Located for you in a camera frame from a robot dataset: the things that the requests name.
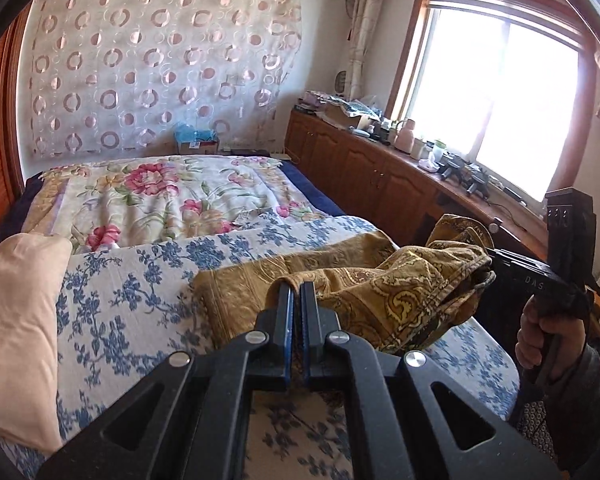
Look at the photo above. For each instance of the pink thermos jug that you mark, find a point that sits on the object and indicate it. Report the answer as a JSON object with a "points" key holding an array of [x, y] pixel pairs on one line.
{"points": [[405, 135]]}

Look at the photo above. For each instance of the blue plastic bag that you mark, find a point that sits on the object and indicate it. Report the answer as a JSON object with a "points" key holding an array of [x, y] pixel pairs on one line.
{"points": [[195, 133]]}

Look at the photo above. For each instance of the dark round object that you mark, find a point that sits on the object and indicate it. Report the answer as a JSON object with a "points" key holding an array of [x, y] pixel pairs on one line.
{"points": [[341, 81]]}

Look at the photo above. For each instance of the green-lidded bottle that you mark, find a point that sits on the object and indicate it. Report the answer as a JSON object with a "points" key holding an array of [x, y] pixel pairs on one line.
{"points": [[438, 152]]}

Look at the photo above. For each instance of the mustard patterned garment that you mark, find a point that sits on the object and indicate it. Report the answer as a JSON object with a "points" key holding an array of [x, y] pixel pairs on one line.
{"points": [[380, 290]]}

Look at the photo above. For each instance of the person's right forearm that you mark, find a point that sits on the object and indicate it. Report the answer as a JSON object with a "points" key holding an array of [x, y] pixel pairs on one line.
{"points": [[585, 410]]}

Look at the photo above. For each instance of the wooden cabinet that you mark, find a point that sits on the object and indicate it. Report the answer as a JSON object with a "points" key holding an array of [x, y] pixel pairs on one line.
{"points": [[360, 170]]}

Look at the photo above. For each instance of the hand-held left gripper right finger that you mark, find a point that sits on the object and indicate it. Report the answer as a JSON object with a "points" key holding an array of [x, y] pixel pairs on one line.
{"points": [[307, 340]]}

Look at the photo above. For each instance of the white cup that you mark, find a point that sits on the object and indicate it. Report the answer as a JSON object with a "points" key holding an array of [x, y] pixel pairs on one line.
{"points": [[418, 148]]}

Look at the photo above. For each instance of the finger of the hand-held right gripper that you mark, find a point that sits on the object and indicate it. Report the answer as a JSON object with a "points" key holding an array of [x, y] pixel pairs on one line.
{"points": [[500, 266]]}

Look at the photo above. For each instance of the person's right hand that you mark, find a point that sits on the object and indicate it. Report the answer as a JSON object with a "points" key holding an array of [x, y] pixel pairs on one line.
{"points": [[530, 345]]}

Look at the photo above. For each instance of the circle-patterned wall curtain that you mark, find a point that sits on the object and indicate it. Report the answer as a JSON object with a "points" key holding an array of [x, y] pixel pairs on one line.
{"points": [[155, 60]]}

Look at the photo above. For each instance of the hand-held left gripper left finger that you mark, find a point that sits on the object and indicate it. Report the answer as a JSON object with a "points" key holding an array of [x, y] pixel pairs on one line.
{"points": [[290, 340]]}

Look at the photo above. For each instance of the black device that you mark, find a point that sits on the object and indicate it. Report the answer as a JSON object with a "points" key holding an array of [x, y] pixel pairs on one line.
{"points": [[451, 169], [477, 182]]}

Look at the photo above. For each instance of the floral blanket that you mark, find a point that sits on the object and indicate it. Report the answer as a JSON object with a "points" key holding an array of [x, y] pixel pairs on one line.
{"points": [[155, 280]]}

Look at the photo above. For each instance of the pink pillow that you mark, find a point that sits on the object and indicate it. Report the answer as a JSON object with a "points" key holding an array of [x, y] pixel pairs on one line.
{"points": [[20, 330]]}

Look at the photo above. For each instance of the cardboard box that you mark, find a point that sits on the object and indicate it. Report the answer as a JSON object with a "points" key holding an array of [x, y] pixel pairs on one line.
{"points": [[200, 148]]}

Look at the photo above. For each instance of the pile of papers and bags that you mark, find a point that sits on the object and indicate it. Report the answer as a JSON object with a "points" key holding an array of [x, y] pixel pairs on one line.
{"points": [[335, 107]]}

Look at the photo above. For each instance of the wooden headboard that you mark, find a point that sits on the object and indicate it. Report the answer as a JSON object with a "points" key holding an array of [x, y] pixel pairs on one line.
{"points": [[0, 150]]}

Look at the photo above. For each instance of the window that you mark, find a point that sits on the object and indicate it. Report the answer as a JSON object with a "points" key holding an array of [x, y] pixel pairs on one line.
{"points": [[490, 90]]}

